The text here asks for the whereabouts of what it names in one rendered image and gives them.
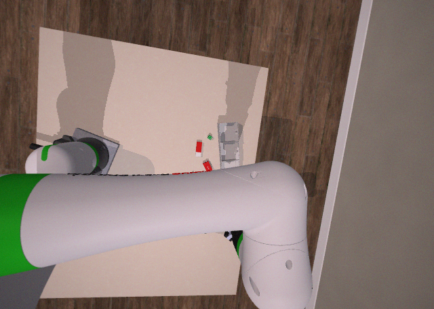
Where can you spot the grey rack of three labelled bins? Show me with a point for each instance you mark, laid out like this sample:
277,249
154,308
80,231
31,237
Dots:
228,140

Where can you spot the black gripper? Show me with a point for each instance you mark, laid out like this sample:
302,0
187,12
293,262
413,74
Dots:
228,235

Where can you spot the red 9v battery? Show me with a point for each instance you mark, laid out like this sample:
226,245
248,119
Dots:
207,166

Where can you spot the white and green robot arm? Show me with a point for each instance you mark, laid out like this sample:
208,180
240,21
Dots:
60,210

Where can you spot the red and white eraser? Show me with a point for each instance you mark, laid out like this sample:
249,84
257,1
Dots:
198,149

